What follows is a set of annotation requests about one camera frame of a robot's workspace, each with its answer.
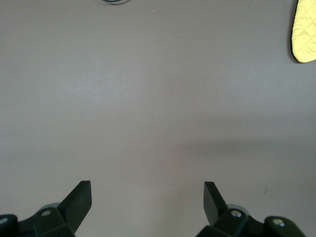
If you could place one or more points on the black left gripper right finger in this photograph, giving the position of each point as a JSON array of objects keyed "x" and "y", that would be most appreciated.
[{"x": 212, "y": 205}]

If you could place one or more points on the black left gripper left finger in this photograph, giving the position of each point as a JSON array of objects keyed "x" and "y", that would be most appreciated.
[{"x": 74, "y": 205}]

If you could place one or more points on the round light wooden plate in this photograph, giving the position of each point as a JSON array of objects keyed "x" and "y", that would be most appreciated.
[{"x": 116, "y": 1}]

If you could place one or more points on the yellow quilted oven mitt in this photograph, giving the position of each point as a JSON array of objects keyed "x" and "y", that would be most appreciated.
[{"x": 304, "y": 32}]

